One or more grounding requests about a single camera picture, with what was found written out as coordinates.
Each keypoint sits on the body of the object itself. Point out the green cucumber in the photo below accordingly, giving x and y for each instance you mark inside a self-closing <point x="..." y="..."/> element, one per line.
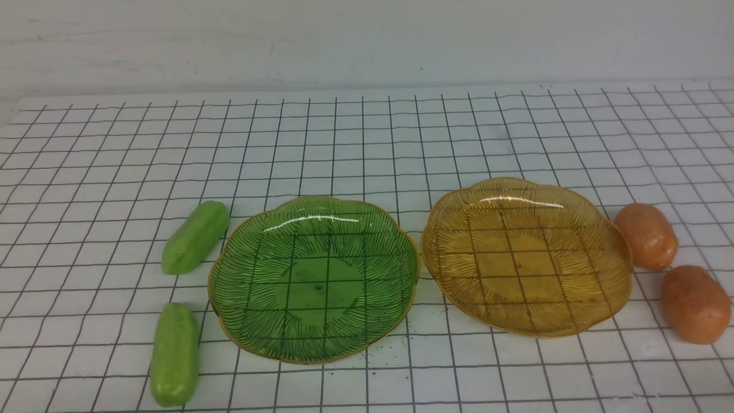
<point x="174" y="364"/>
<point x="195" y="238"/>

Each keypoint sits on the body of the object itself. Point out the orange potato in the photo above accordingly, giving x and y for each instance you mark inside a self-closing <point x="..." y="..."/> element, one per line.
<point x="653" y="243"/>
<point x="695" y="305"/>

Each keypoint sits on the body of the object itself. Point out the green glass plate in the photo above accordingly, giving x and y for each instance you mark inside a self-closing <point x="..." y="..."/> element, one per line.
<point x="314" y="281"/>

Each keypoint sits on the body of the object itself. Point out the amber glass plate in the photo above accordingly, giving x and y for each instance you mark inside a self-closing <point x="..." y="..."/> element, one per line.
<point x="531" y="259"/>

